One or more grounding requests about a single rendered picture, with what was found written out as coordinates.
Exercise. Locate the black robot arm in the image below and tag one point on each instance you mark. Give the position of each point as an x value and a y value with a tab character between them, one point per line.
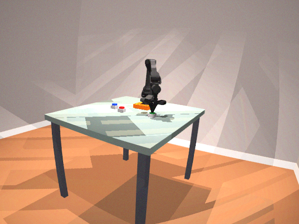
153	79

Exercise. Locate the blue button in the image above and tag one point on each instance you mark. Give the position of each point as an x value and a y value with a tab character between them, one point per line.
114	106

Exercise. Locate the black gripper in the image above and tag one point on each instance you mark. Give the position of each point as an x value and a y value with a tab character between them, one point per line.
155	103

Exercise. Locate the green button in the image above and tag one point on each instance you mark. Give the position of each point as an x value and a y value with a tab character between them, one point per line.
152	115

